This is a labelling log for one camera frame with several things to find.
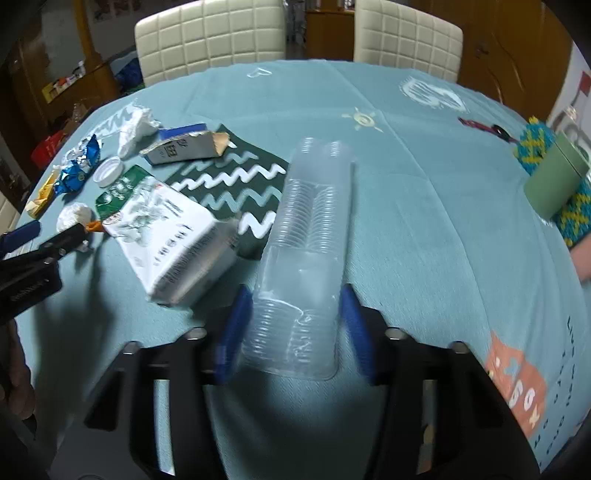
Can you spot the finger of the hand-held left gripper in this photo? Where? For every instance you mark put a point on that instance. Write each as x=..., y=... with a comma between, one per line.
x=25, y=232
x=64, y=240

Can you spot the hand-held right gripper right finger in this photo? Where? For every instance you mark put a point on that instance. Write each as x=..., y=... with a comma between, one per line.
x=358, y=332

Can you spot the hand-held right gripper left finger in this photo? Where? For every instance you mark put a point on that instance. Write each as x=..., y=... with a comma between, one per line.
x=233, y=332

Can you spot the white paper ball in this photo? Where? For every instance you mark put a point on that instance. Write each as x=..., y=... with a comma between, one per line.
x=74, y=216

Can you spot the yellow snack wrapper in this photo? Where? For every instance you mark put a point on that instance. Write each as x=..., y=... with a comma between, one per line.
x=41, y=196

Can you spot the clear plastic cup tray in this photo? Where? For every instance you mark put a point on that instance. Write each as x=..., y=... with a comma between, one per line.
x=300, y=258

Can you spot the person's left hand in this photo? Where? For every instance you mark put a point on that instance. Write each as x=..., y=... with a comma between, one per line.
x=16, y=369

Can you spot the small orange scrap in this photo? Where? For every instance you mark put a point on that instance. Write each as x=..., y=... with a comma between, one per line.
x=94, y=225

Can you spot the blue foil wrapper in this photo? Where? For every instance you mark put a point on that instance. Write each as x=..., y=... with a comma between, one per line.
x=71, y=177
x=87, y=150

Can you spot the white bottle cap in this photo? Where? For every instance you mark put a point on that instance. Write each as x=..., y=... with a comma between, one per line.
x=108, y=171

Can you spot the red bag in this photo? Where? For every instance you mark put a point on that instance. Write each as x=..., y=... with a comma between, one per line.
x=46, y=150

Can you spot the white green milk carton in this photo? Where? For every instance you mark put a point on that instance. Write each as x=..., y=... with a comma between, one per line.
x=166, y=240

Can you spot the crumpled white tissue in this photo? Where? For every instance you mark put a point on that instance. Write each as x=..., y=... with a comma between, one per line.
x=134, y=127

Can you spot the teal printed tablecloth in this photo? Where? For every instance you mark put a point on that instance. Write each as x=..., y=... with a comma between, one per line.
x=415, y=207

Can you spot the wooden counter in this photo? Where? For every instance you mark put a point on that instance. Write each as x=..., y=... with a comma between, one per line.
x=92, y=97

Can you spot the flattened grey small carton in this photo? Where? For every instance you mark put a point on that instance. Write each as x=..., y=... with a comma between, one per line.
x=180, y=147

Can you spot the dark green zigzag mat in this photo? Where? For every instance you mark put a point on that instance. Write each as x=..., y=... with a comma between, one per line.
x=221, y=184

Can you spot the row of bottles and boxes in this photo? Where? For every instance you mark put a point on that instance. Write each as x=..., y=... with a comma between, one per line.
x=69, y=82

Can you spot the blue plastic bag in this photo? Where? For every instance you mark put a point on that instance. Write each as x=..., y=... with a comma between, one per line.
x=127, y=70

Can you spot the pink object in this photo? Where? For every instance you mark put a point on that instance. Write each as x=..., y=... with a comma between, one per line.
x=584, y=258

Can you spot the dark red small tool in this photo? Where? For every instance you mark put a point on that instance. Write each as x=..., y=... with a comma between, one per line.
x=480, y=124

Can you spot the cream quilted chair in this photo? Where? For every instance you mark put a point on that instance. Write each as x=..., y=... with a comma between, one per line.
x=406, y=37
x=207, y=41

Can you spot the green cylindrical canister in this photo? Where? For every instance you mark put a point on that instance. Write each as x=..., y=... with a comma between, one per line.
x=554, y=180

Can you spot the blue yellow knitted cloth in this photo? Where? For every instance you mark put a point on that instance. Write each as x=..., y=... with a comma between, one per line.
x=531, y=147

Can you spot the white printed board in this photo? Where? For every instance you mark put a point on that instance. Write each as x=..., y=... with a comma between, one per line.
x=572, y=106

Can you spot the wooden cabinet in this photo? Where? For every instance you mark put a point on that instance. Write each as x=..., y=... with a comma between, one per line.
x=508, y=46

